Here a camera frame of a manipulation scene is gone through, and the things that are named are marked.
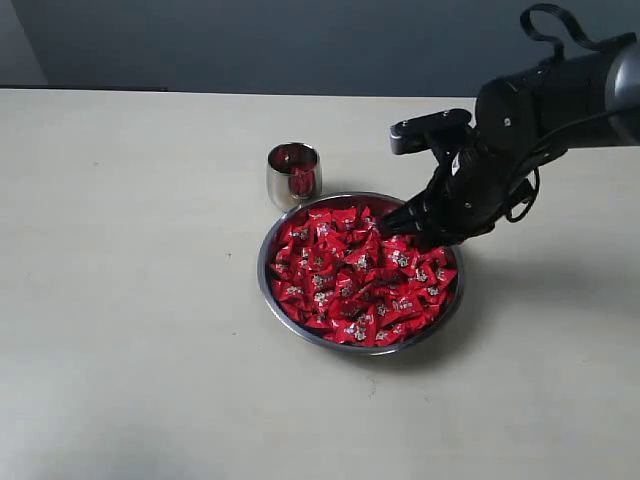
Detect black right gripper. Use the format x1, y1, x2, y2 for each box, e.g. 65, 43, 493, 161
376, 147, 535, 253

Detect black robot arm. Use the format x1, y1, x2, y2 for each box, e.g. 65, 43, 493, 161
378, 37, 639, 247

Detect pile of red wrapped candies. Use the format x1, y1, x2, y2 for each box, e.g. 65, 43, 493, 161
269, 203, 459, 346

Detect round stainless steel bowl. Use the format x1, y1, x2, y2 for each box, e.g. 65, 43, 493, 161
256, 191, 467, 357

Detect stainless steel cup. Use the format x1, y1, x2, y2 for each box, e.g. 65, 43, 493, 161
266, 156, 322, 211

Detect red candies inside cup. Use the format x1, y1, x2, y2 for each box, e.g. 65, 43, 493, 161
267, 142, 319, 175

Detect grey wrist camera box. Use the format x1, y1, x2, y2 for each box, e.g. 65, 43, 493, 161
389, 108, 472, 157

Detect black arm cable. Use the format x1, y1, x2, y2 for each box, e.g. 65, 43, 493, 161
504, 3, 640, 224

